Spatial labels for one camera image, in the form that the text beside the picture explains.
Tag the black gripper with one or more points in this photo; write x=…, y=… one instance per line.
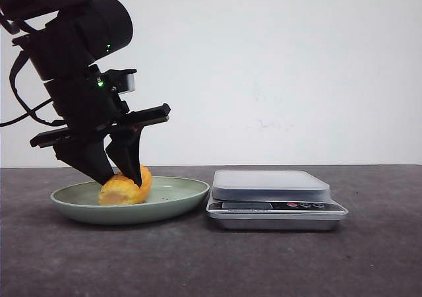
x=89, y=109

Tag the yellow corn cob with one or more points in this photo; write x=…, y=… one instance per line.
x=121, y=190

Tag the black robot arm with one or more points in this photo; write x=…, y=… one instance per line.
x=63, y=39

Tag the light green plate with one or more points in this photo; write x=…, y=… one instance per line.
x=168, y=197

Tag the silver digital kitchen scale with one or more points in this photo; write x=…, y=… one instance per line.
x=272, y=200

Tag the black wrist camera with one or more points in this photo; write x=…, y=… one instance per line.
x=120, y=81

